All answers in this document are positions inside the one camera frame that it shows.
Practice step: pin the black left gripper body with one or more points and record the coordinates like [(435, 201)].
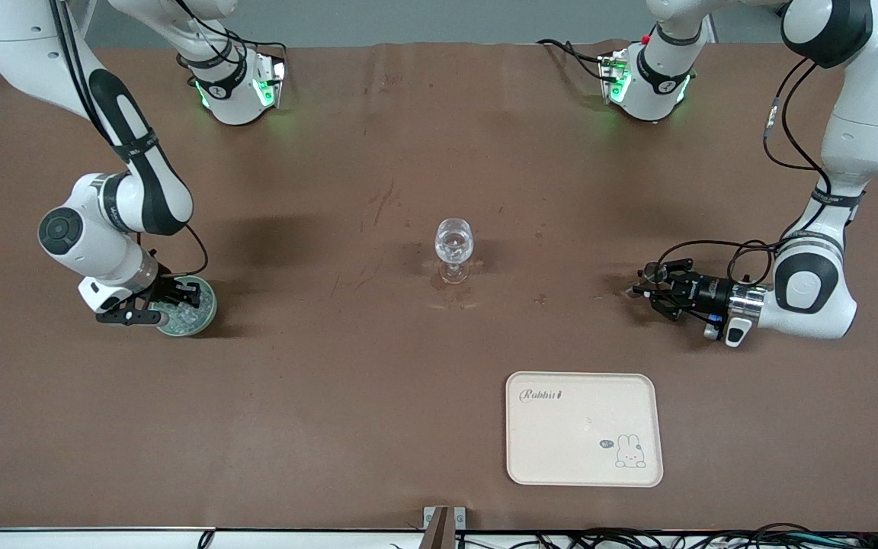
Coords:
[(706, 291)]

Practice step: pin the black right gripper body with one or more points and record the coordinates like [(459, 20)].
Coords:
[(167, 287)]

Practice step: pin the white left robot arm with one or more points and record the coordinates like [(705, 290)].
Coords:
[(866, 114)]

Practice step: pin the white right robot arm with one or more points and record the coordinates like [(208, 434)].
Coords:
[(142, 183)]

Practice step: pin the pile of clear ice cubes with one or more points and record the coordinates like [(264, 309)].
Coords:
[(187, 315)]

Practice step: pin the clear stemmed wine glass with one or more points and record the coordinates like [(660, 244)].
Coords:
[(454, 244)]

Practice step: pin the pale green ceramic bowl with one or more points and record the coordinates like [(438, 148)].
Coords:
[(201, 320)]

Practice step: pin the cream rabbit print tray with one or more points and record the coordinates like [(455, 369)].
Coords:
[(561, 442)]

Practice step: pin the brown table cover mat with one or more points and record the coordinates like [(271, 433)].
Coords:
[(332, 419)]

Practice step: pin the grey aluminium table bracket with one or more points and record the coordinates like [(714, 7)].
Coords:
[(458, 518)]

